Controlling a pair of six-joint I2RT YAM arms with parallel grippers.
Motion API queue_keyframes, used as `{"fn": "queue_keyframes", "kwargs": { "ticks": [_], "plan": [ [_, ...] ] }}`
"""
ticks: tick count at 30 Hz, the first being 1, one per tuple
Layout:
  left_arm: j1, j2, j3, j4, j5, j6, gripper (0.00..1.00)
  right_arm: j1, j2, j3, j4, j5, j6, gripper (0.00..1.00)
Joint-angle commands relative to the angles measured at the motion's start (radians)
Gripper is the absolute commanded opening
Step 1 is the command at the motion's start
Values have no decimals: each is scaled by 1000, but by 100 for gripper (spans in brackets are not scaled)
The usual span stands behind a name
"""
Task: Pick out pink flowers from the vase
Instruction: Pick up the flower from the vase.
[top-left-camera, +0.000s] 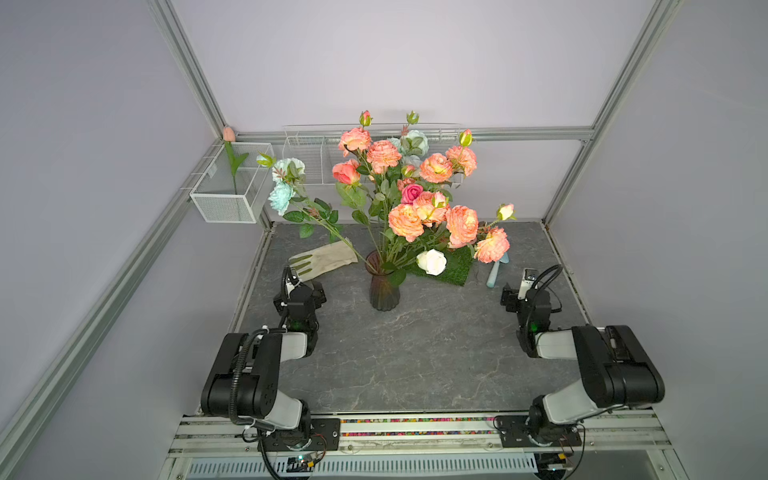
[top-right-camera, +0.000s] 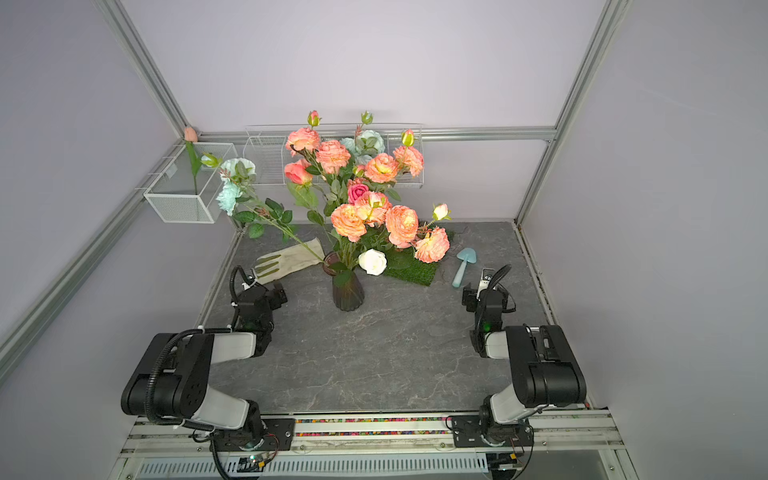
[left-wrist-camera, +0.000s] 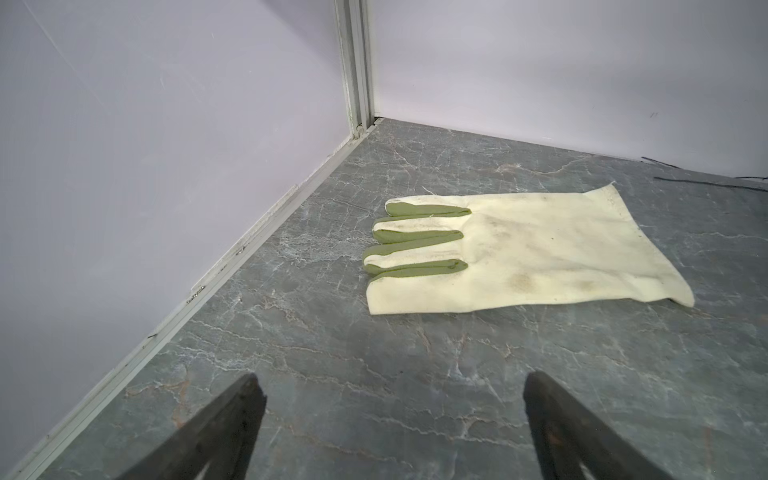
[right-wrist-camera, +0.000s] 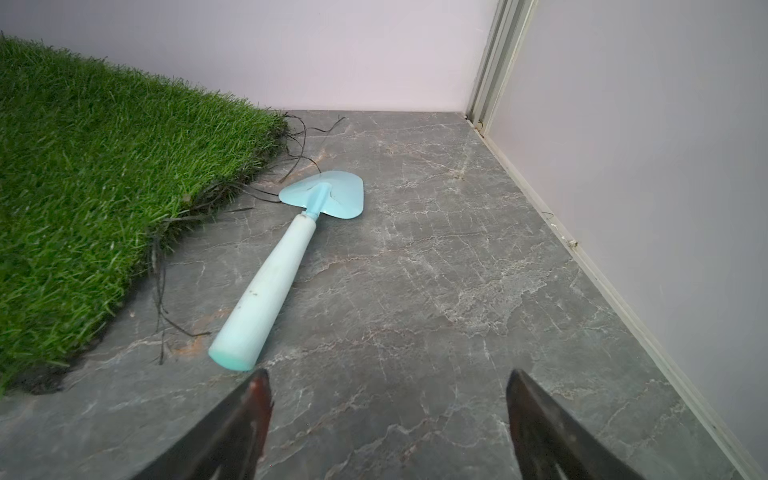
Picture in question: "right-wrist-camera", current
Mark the green artificial grass mat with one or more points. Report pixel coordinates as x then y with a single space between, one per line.
101 166

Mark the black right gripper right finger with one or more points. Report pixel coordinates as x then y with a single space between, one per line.
549 443

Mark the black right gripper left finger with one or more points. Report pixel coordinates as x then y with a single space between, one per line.
227 443

